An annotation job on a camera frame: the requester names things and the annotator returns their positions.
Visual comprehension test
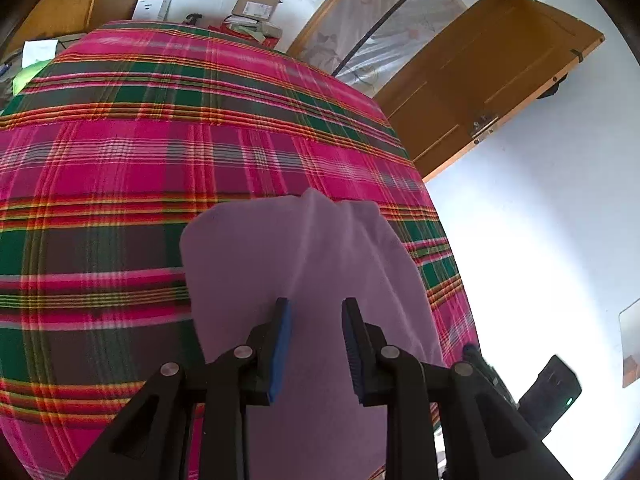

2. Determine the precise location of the brass door handle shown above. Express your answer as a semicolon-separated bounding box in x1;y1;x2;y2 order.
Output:
467;112;501;138

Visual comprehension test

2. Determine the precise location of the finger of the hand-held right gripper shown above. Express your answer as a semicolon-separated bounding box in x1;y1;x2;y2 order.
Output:
462;342;519;411

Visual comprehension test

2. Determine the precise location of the brown cardboard box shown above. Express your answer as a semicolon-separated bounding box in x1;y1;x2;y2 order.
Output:
231;0;283;23

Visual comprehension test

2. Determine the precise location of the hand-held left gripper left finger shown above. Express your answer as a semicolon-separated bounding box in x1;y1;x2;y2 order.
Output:
65;297;293;480

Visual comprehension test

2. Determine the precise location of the cluttered side table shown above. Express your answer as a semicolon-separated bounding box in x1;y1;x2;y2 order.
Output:
0;35;86;111

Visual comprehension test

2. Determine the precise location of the white paper sheet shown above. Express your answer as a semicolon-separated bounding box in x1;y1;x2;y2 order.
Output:
22;40;58;68

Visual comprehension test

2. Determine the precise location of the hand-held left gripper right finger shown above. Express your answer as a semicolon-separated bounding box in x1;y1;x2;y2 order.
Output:
341;297;578;480

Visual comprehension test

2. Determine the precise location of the white cardboard box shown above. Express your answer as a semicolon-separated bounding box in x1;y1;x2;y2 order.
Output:
132;0;176;22

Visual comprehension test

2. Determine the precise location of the red patterned box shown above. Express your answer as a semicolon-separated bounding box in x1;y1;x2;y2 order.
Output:
207;22;281;51

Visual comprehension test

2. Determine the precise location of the green plastic packet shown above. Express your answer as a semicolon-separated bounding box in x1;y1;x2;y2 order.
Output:
12;60;51;93

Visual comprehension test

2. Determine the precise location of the clear plastic door curtain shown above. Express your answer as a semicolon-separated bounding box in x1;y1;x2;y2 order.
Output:
295;0;493;96

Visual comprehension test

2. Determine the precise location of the wooden door frame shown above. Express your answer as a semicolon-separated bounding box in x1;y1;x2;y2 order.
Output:
285;0;526;68

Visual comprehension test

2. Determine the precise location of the pink green plaid blanket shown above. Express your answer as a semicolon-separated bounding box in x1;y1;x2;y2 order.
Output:
0;20;478;480

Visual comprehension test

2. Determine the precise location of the purple knit sweater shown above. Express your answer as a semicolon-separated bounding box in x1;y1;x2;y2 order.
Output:
180;187;443;480

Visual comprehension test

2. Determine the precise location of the wooden door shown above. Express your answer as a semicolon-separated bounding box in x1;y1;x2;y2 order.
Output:
372;0;606;183

